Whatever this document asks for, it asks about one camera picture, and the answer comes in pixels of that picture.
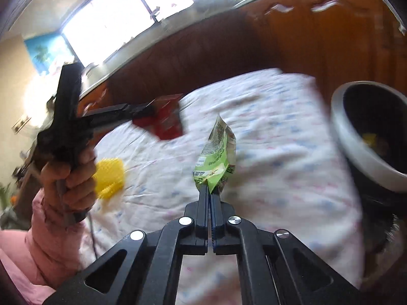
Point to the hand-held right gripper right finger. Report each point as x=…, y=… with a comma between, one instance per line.
x=217, y=219

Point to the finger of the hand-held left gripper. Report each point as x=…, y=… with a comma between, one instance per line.
x=117, y=114

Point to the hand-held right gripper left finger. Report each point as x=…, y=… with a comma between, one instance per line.
x=203, y=216

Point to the red snack packet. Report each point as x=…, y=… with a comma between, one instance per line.
x=165, y=124

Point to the green snack packet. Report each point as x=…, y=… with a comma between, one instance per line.
x=216, y=155

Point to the black bin with white rim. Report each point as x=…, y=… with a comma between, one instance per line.
x=346, y=139

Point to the person's left forearm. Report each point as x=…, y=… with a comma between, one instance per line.
x=41, y=251

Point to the person's left hand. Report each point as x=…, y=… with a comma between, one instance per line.
x=79, y=184

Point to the light kitchen countertop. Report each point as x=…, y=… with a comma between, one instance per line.
x=136, y=46

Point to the floral white tablecloth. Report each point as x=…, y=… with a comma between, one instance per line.
x=279, y=165

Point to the bright kitchen window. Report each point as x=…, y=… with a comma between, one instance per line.
x=127, y=6

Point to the wooden base cabinets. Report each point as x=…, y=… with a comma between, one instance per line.
x=222, y=47

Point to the yellow wrapper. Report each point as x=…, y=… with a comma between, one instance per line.
x=369, y=139

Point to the blue wall poster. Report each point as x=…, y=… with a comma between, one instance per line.
x=47, y=54

